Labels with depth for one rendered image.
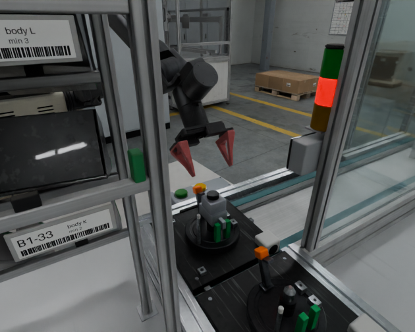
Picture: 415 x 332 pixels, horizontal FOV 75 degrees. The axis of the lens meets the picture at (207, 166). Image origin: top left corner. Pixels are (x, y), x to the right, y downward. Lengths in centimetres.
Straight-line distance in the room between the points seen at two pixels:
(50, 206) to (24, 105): 91
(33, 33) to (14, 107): 95
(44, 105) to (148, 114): 94
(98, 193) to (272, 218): 67
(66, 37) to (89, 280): 67
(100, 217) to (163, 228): 8
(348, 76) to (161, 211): 40
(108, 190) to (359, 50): 44
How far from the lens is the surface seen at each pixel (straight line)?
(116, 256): 85
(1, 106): 117
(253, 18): 1154
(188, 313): 60
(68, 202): 27
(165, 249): 34
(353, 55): 54
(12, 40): 23
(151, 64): 25
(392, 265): 94
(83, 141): 31
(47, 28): 23
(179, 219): 76
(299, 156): 58
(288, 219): 88
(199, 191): 70
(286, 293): 53
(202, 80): 56
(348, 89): 55
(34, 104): 117
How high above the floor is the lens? 145
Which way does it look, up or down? 28 degrees down
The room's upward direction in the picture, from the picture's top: straight up
